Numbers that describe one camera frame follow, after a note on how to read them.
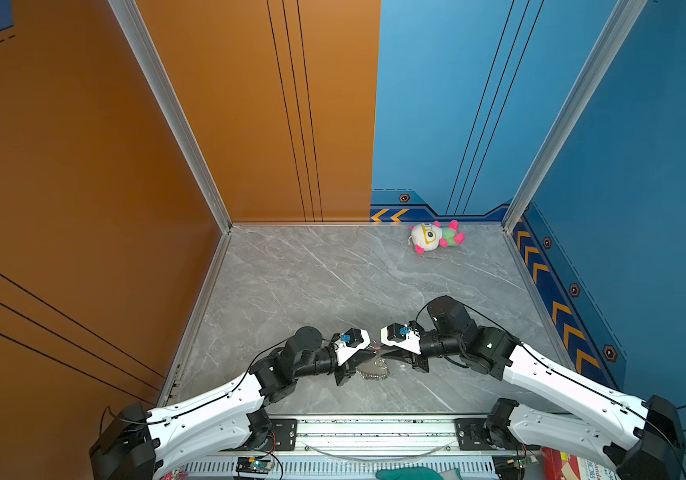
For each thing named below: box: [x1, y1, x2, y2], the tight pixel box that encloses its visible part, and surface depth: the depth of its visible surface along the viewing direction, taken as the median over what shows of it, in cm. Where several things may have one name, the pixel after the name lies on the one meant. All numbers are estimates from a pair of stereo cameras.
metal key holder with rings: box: [355, 356, 390, 380], surface depth 72 cm
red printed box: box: [541, 447, 618, 480], surface depth 67 cm
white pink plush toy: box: [408, 220, 466, 254], surface depth 111 cm
